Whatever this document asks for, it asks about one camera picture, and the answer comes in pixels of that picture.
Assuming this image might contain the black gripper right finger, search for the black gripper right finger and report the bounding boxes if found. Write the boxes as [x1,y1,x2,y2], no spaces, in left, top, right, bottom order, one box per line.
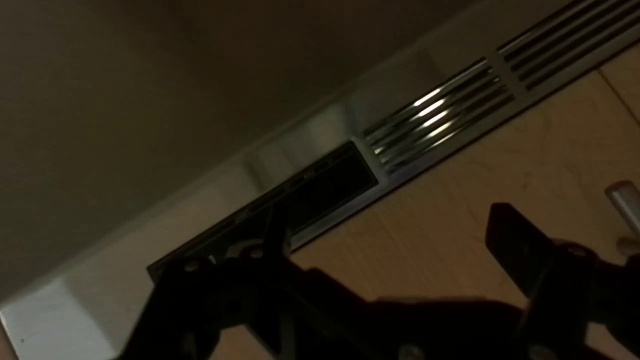
[485,201,557,307]

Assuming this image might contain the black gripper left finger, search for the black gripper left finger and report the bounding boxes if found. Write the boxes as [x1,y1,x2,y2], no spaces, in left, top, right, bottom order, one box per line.
[264,205,289,258]

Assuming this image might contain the black hood control panel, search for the black hood control panel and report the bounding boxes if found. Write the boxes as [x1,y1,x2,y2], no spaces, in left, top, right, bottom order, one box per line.
[148,141,379,279]

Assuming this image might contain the hood vent grille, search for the hood vent grille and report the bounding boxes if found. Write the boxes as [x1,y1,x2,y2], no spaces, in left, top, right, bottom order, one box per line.
[363,0,640,173]

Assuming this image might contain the stainless range hood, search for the stainless range hood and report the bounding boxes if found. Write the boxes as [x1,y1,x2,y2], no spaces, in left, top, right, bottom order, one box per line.
[2,0,638,360]

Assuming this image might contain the silver cabinet handle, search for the silver cabinet handle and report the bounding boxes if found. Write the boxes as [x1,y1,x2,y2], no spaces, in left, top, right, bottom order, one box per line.
[606,180,640,233]

